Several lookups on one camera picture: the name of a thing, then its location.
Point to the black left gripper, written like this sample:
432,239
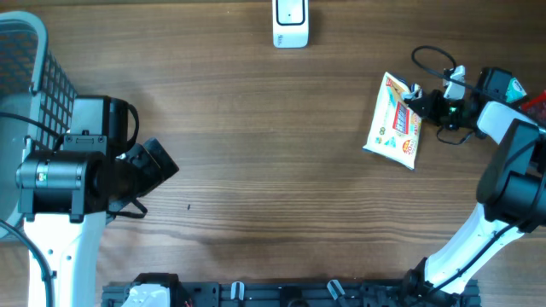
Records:
153,175

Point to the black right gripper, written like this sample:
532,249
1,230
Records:
432,101

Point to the yellow wet wipes pack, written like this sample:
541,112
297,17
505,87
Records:
395,128

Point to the teal tissue pack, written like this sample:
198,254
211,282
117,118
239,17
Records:
515,91

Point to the red candy bag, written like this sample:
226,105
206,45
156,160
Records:
535,108

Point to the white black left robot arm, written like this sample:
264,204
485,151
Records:
68,194

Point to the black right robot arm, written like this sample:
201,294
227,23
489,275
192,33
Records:
510,194

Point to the white barcode scanner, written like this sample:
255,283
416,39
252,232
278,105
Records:
290,23

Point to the grey black shopping basket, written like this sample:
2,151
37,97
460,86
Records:
33,86

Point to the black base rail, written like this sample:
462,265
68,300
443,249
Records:
162,289

